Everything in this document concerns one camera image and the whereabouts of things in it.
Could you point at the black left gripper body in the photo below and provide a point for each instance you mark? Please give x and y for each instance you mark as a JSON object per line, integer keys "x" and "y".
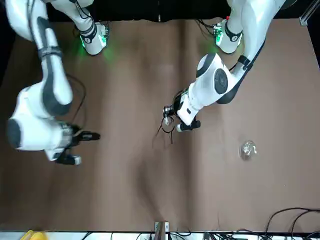
{"x": 178, "y": 105}

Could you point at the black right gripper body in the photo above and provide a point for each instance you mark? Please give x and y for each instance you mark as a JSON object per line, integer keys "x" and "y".
{"x": 76, "y": 137}

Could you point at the clear glass alcohol lamp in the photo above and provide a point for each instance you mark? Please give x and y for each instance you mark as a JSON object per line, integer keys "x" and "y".
{"x": 248, "y": 150}

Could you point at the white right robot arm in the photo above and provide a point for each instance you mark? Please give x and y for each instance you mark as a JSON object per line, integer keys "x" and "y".
{"x": 32, "y": 110}

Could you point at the yellow plastic bag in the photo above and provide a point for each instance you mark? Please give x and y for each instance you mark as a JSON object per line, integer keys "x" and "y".
{"x": 35, "y": 235}

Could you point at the aluminium profile post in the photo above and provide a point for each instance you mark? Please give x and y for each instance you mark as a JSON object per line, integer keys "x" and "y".
{"x": 306, "y": 17}
{"x": 161, "y": 230}

